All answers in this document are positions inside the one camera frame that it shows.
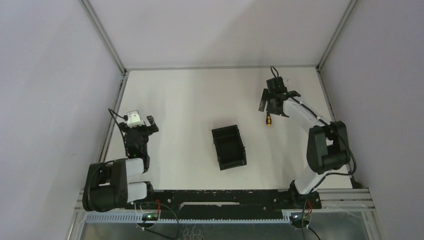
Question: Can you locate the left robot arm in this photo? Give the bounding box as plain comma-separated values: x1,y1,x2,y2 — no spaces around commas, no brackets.
82,111,159,213

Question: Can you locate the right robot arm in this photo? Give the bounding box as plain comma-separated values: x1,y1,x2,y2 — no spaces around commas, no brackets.
259,88,355,208

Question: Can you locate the yellow black screwdriver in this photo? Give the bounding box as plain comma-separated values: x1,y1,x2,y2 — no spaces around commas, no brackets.
266,112,272,127

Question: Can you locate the black plastic bin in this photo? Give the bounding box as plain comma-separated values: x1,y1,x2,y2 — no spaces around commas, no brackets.
211,124,247,171

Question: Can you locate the left circuit board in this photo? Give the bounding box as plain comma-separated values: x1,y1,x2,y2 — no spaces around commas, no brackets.
141,213,159,222

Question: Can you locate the circuit board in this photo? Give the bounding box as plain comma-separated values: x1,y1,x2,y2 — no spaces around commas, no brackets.
289,214,309,223
141,213,159,222

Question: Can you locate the right circuit board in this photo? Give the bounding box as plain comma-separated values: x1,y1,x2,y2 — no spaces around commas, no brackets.
289,214,309,223

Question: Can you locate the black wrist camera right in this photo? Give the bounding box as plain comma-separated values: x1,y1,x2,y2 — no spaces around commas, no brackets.
266,76,287,95

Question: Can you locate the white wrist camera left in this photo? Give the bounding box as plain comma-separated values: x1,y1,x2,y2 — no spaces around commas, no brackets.
126,110,145,128

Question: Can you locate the black mounting rail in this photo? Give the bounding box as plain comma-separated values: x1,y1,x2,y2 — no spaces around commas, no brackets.
143,189,322,210

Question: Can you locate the white slotted cable duct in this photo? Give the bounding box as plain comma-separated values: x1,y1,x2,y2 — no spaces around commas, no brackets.
85,212,292,224

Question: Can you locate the aluminium frame base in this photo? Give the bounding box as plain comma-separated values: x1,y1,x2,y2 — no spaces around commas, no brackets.
65,189,385,240

